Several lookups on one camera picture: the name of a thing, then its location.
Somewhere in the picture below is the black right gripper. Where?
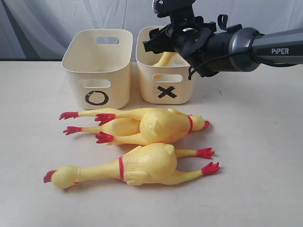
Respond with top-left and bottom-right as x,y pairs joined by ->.
143,21 -> 213,76

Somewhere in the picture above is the broken chicken head and neck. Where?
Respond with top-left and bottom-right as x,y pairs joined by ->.
153,52 -> 177,67

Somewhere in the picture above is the headless yellow chicken body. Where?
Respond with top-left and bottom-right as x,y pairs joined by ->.
95,108 -> 194,146

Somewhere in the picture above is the whole rubber chicken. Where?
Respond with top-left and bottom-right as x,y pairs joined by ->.
43,143 -> 220,189
59,108 -> 210,136

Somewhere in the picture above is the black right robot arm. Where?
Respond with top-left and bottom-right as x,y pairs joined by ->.
143,22 -> 303,77

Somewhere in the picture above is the cream bin marked X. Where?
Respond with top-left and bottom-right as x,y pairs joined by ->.
136,26 -> 198,105

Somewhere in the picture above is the cream bin marked O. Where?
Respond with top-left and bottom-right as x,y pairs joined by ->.
62,29 -> 133,110

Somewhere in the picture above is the whole rubber chicken front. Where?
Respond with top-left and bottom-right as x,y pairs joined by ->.
43,143 -> 220,189

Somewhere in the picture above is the blue-grey backdrop curtain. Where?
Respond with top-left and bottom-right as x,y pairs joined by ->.
0,0 -> 303,60

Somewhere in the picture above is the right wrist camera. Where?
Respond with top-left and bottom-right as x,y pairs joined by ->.
152,0 -> 195,25

